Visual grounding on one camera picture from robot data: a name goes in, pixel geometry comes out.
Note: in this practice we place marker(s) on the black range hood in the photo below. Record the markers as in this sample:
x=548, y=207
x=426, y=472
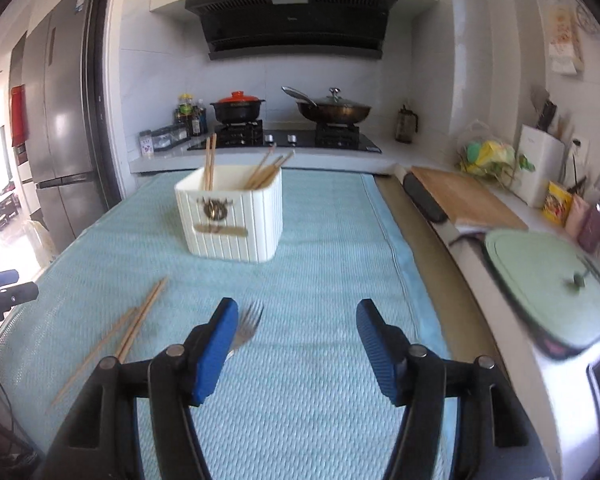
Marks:
x=235, y=28

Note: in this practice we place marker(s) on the sauce bottles group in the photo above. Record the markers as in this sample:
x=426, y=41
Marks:
x=192, y=114

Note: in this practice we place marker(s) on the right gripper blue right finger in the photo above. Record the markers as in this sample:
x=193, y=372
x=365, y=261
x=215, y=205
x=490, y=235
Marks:
x=385, y=346

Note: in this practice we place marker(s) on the black wok with glass lid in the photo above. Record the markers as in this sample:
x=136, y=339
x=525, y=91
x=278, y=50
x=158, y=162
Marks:
x=330, y=110

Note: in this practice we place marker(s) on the black pot with orange lid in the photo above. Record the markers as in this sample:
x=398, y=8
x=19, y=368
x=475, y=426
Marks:
x=237, y=109

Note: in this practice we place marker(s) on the white knife block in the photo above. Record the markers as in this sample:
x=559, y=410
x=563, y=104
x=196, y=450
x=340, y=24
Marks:
x=538, y=161

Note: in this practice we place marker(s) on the wall calendar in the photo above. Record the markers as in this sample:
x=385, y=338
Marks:
x=564, y=47

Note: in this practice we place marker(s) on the silver metal fork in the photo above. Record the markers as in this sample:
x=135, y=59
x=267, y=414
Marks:
x=249, y=319

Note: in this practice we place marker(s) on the wooden cutting board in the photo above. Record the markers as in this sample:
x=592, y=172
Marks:
x=466, y=201

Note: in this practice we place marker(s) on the light blue woven table mat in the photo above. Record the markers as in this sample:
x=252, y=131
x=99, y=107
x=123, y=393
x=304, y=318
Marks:
x=300, y=400

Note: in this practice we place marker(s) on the silver refrigerator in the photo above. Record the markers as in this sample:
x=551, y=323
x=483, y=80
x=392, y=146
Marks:
x=58, y=137

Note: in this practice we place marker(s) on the black gas stove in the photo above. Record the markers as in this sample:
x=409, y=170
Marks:
x=332, y=137

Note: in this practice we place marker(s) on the wooden chopstick in holder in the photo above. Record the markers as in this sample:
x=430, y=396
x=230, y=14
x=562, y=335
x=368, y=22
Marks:
x=207, y=164

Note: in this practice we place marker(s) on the yellow snack packet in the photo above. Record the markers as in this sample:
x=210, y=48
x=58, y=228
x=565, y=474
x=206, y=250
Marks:
x=557, y=204

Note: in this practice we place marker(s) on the pale green pan lid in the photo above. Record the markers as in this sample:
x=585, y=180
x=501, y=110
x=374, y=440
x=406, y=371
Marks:
x=553, y=286

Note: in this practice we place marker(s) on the wooden chopstick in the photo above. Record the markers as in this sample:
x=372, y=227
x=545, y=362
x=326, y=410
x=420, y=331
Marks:
x=214, y=138
x=254, y=174
x=267, y=174
x=207, y=164
x=288, y=156
x=124, y=318
x=125, y=345

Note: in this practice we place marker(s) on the dark glass french press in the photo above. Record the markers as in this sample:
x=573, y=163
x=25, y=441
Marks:
x=407, y=125

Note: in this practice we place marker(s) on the small white spice jar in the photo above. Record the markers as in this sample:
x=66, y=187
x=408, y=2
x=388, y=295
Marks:
x=146, y=144

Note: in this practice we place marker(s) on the bag of green yellow vegetables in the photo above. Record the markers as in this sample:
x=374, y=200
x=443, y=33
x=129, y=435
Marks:
x=485, y=156

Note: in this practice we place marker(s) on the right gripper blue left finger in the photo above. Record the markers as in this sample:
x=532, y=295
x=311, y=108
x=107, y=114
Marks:
x=207, y=347

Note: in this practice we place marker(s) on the cream ribbed utensil holder box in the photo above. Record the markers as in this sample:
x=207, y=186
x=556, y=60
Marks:
x=231, y=222

